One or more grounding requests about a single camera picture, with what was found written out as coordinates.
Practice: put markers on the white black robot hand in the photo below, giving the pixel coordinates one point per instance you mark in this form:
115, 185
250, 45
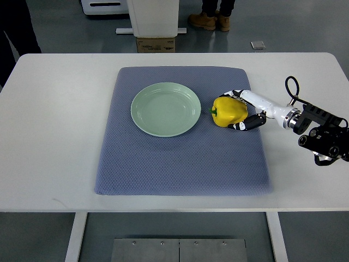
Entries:
261, 107

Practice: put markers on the yellow bell pepper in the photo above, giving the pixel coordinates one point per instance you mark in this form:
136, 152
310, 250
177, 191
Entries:
226, 110

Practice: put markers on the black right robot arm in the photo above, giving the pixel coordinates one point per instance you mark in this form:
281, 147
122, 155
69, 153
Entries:
321, 132

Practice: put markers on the small grey floor plate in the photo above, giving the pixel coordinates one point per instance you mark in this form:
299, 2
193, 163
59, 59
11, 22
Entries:
258, 45

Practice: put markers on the light green plate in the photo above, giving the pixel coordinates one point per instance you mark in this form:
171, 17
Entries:
165, 109

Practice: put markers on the tan left boot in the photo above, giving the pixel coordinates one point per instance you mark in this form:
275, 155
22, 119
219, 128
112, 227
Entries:
222, 22

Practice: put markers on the tan boot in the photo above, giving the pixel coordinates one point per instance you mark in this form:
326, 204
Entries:
202, 21
222, 22

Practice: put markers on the right white table leg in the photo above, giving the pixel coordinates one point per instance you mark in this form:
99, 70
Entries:
276, 237

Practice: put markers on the white table leg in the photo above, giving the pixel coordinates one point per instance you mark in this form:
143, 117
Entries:
276, 237
76, 237

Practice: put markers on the tan right boot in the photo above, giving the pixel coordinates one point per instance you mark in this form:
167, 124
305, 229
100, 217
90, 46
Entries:
202, 21

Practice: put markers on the cardboard box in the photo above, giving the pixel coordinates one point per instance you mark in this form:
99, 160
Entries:
156, 45

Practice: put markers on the white machine with slot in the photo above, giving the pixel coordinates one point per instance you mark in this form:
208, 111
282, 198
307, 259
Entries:
104, 7

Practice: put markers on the left white table leg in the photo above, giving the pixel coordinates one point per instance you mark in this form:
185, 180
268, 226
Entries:
76, 237

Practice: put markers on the dark clothed person at left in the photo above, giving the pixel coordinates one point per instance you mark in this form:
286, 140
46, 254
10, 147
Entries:
17, 31

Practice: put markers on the white pedestal stand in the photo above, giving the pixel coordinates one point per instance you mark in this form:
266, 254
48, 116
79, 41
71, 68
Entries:
153, 19

